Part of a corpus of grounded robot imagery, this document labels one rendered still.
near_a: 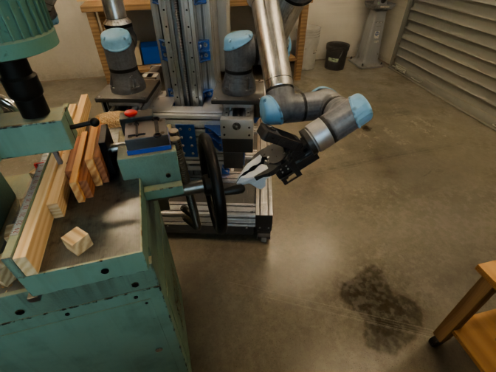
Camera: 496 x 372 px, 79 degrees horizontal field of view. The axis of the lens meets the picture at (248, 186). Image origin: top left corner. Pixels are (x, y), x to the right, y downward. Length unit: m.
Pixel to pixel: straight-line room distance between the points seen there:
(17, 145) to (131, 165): 0.22
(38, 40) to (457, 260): 1.97
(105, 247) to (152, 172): 0.22
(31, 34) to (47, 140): 0.21
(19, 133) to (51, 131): 0.06
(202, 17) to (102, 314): 1.19
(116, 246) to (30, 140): 0.28
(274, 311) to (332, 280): 0.35
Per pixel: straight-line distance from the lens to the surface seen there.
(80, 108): 1.09
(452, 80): 3.85
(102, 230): 0.68
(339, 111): 0.76
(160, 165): 0.76
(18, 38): 0.64
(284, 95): 0.80
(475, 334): 1.55
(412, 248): 1.96
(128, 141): 0.74
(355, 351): 1.53
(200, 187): 0.84
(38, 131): 0.74
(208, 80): 1.57
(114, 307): 0.84
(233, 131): 1.28
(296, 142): 0.73
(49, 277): 0.67
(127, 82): 1.45
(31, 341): 0.95
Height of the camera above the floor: 1.36
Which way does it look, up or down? 40 degrees down
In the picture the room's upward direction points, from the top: straight up
